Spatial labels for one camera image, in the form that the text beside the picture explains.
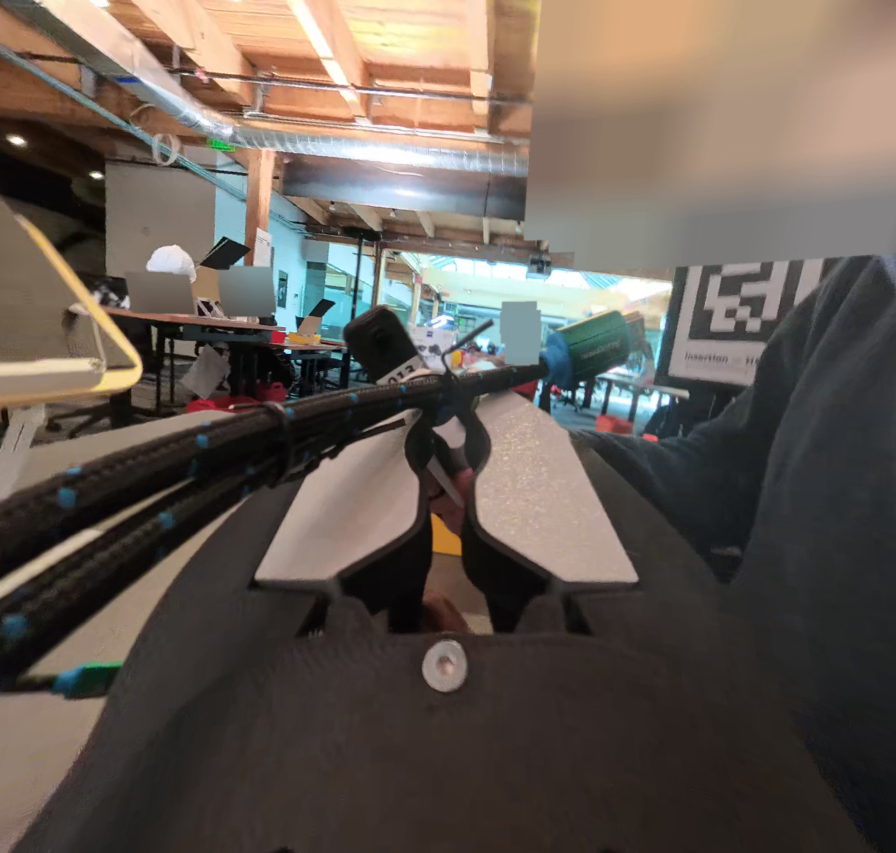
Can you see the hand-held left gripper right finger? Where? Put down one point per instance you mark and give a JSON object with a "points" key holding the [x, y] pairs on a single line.
{"points": [[553, 510]]}

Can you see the dark monitor with wooden back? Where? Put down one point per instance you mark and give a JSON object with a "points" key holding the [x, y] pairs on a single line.
{"points": [[35, 293]]}

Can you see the background wooden desk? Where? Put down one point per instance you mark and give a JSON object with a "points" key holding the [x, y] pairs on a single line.
{"points": [[210, 324]]}

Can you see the person's right forearm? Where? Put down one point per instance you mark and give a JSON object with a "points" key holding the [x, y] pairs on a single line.
{"points": [[672, 475]]}

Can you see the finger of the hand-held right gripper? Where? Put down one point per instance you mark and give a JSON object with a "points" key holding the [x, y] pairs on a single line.
{"points": [[452, 478]]}

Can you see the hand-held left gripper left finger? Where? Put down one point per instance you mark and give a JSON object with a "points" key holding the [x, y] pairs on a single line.
{"points": [[350, 531]]}

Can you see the red plastic bin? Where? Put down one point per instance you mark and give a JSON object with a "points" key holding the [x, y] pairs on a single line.
{"points": [[224, 404]]}

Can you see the yellow plastic bin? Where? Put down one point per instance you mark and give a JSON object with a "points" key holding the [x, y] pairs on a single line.
{"points": [[448, 538]]}

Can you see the large silver air duct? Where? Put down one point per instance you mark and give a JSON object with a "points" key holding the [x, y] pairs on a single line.
{"points": [[350, 146]]}

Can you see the white printed board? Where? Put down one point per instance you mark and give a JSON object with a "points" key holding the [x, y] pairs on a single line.
{"points": [[728, 321]]}

